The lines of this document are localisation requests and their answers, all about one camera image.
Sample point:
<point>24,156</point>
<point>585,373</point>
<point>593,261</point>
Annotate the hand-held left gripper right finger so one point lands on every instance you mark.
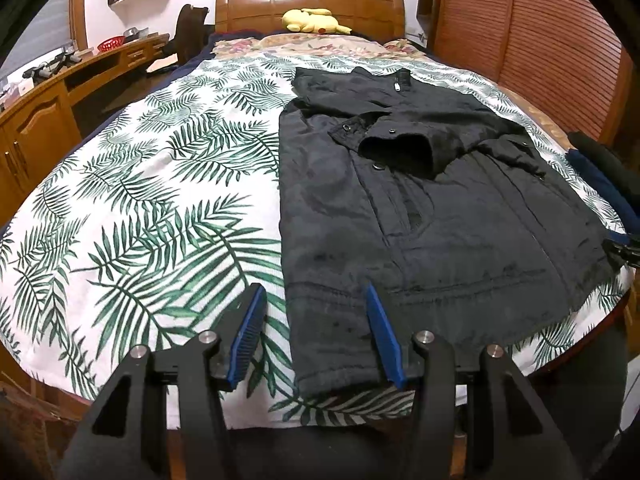
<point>385,340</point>

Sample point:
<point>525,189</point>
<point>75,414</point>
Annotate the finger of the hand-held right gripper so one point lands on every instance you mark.
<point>617,250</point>

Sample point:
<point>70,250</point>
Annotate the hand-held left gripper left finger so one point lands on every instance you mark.
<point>247,330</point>

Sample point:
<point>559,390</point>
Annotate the black jacket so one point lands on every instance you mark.
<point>350,210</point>

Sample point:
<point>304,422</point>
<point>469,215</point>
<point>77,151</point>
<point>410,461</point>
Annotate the navy blue garment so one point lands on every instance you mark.
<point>600,185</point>

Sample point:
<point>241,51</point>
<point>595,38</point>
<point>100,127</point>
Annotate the black puffy garment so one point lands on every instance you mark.
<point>610,165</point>

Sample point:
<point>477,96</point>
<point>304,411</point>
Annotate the person's dark trousers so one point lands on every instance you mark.
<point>320,455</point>

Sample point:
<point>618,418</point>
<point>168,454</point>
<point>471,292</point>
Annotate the tan patterned sheet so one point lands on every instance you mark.
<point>540,115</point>

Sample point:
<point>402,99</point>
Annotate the leaf-print bedspread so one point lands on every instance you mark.
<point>150,185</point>

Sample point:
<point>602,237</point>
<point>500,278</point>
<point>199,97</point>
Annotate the wooden louvered wardrobe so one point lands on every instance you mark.
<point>540,35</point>

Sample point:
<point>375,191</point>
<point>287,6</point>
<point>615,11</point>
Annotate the floral blanket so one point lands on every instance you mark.
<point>300,45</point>

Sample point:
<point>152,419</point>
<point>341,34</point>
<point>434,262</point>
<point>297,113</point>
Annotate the wooden desk cabinet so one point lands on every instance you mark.
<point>40,120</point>

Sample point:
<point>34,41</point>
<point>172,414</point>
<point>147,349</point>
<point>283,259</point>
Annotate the dark brown chair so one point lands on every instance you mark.
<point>187,30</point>

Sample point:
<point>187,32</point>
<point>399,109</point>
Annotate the yellow plush toy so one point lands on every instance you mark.
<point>310,21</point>

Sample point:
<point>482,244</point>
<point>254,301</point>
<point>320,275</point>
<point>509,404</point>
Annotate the red basket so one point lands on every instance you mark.
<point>111,44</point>

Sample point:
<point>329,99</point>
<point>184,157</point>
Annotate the grey metal container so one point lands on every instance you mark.
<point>135,33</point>

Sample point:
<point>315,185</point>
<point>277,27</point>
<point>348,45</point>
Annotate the wooden bed headboard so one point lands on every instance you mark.
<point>250,7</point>

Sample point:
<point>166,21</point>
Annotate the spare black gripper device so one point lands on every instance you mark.
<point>37,71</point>
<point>67,56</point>

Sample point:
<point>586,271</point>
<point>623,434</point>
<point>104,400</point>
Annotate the grey window blind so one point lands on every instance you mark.
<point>45,35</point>

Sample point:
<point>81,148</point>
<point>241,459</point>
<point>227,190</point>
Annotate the wooden window frame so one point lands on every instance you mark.
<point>79,10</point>

